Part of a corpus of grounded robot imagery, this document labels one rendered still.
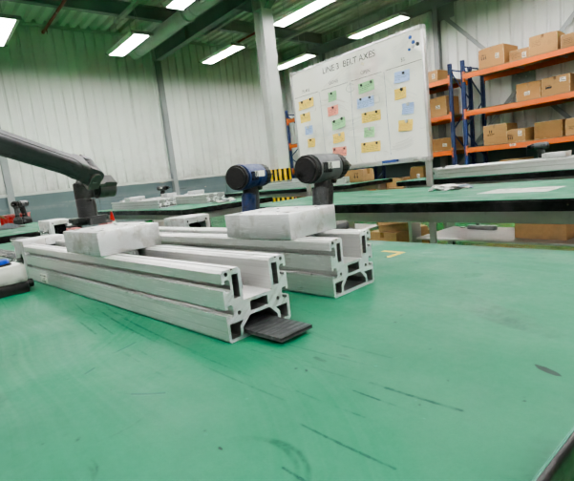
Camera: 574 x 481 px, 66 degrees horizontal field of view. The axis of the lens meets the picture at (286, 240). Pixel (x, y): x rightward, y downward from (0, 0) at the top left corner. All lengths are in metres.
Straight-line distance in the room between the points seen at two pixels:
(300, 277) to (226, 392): 0.31
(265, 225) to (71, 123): 12.14
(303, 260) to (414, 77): 3.12
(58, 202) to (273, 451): 12.22
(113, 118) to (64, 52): 1.89
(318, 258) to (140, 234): 0.32
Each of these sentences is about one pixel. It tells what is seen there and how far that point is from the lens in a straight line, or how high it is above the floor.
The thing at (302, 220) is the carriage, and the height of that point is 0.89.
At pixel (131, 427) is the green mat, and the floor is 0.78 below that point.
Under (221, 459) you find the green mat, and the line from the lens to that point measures 0.33.
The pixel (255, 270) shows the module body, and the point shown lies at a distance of 0.56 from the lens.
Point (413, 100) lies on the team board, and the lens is 3.69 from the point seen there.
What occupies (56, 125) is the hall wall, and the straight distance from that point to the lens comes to 12.71.
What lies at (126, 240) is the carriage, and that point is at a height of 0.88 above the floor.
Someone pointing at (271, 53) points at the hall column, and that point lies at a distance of 9.52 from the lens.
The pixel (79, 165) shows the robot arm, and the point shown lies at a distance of 1.38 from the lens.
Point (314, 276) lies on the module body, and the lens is 0.65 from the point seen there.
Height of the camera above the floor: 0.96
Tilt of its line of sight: 8 degrees down
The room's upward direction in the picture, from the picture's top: 6 degrees counter-clockwise
